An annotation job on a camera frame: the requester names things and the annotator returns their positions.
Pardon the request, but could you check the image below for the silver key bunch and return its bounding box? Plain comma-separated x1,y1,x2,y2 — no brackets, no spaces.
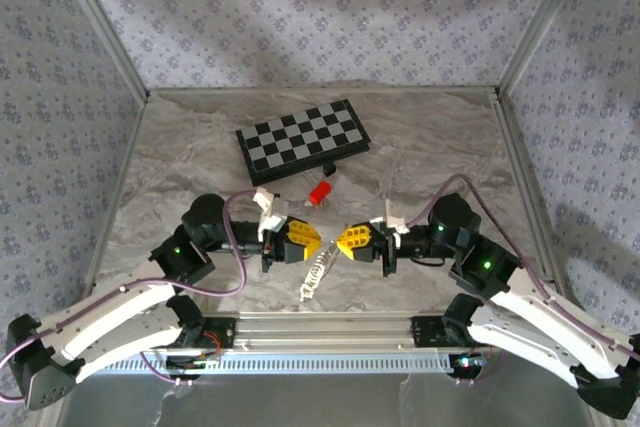
298,245,344,302

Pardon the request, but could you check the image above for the red block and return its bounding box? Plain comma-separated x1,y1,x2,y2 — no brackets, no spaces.
302,179,335,209

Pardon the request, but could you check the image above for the folded black grey chessboard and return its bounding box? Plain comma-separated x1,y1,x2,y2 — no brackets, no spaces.
235,98,372,187

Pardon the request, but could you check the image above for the small electronics board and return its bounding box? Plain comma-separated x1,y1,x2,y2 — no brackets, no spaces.
449,354,490,374
166,354,221,373

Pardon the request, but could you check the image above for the aluminium side rail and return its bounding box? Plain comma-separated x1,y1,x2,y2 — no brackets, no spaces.
82,94,151,298
491,91,572,299

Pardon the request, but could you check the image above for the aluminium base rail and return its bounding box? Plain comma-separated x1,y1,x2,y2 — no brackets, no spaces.
232,311,417,349

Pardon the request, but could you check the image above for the white slotted cable duct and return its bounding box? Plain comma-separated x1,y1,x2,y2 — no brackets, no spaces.
97,346,484,377

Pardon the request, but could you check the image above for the aluminium back rail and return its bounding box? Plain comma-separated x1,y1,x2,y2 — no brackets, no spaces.
147,86,501,98

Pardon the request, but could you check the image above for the thin purple base cable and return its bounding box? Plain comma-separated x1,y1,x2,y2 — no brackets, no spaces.
138,348,197,389
452,345,507,389

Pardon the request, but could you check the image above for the aluminium corner post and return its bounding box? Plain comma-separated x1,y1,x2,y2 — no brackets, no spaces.
52,0,152,102
496,0,590,98

